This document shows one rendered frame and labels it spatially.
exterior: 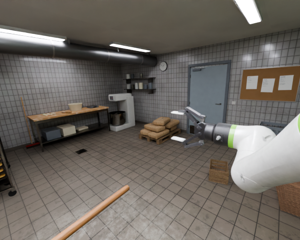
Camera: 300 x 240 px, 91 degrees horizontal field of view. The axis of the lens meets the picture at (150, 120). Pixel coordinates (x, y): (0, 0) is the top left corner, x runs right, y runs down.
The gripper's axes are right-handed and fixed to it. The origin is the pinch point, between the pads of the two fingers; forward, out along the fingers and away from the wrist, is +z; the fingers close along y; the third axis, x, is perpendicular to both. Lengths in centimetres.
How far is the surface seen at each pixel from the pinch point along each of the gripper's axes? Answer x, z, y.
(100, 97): 257, 499, 30
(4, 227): -76, 201, 149
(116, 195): -29.5, 12.9, 28.9
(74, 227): -49, 12, 29
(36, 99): 49, 501, 14
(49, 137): 42, 431, 118
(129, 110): 306, 389, 80
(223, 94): 364, 72, 17
